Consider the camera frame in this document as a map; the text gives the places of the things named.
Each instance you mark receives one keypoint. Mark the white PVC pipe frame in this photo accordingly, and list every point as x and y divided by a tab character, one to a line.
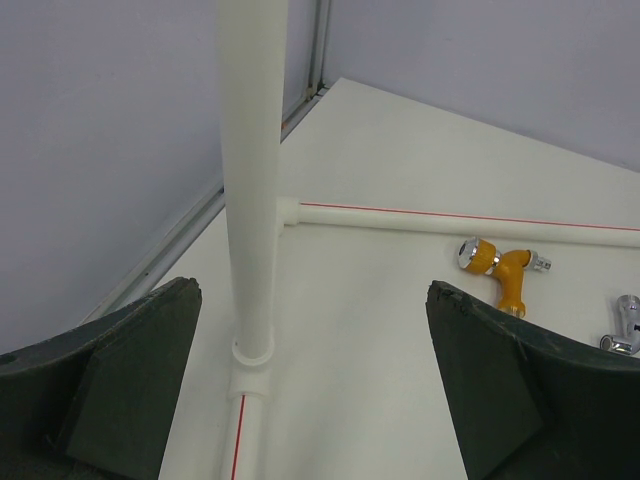
251	51

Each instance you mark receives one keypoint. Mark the orange water faucet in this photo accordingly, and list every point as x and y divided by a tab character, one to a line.
480	257

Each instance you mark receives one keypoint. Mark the chrome water faucet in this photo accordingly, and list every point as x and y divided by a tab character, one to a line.
627	308

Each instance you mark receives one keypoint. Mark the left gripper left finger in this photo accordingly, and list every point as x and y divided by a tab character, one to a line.
98	401

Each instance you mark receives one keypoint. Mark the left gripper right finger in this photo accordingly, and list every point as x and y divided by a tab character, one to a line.
528	403

